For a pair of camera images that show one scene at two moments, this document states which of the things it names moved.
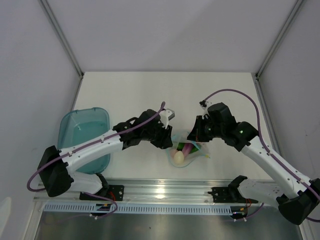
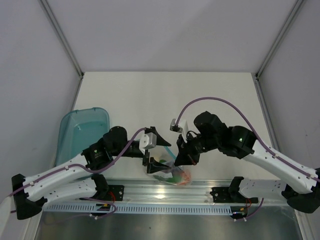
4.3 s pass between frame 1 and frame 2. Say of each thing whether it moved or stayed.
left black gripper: moved
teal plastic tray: stayed
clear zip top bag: moved
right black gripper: moved
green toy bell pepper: moved
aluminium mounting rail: stayed
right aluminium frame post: stayed
